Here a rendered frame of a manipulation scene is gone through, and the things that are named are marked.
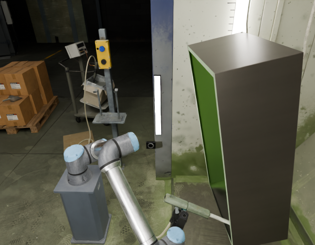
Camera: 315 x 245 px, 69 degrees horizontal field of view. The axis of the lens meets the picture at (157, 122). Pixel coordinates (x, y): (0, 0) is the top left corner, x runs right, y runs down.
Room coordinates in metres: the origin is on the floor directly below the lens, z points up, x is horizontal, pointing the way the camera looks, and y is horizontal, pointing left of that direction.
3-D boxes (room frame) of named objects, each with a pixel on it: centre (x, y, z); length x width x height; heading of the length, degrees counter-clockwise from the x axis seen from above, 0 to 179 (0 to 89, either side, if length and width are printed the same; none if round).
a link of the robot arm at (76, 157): (1.40, 0.63, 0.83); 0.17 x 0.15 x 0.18; 127
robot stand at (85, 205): (1.40, 0.63, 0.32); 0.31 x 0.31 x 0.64; 87
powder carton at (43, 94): (4.14, 2.22, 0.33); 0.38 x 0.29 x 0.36; 4
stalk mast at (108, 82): (2.28, 0.49, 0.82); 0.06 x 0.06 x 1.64; 87
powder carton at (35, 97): (3.73, 2.24, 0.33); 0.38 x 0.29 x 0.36; 7
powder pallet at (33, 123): (3.73, 2.37, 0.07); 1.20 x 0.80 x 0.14; 4
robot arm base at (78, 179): (1.40, 0.63, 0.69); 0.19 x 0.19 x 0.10
